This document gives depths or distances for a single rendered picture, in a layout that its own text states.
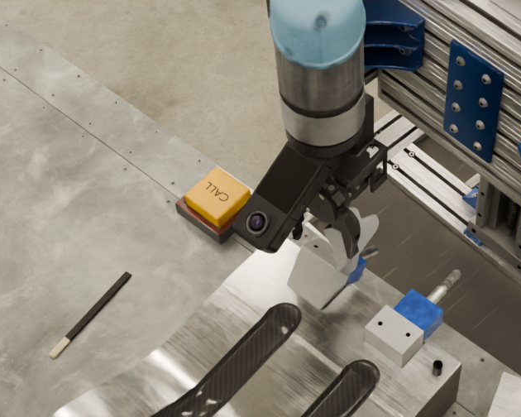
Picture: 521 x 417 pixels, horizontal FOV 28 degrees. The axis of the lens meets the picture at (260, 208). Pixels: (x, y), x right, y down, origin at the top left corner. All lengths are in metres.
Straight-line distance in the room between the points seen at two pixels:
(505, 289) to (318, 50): 1.18
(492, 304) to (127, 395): 0.99
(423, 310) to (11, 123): 0.66
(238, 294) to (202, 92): 1.44
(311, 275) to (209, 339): 0.13
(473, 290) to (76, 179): 0.85
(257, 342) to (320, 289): 0.09
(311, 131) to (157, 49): 1.79
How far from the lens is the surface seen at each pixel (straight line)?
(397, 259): 1.97
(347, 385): 1.09
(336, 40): 0.83
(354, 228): 1.01
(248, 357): 1.12
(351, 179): 0.98
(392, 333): 1.08
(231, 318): 1.14
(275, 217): 0.95
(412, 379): 1.09
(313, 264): 1.12
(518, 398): 1.13
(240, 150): 2.42
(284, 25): 0.83
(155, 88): 2.58
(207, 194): 1.30
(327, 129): 0.90
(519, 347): 1.90
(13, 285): 1.32
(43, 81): 1.53
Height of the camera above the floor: 1.86
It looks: 54 degrees down
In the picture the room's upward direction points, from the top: 8 degrees counter-clockwise
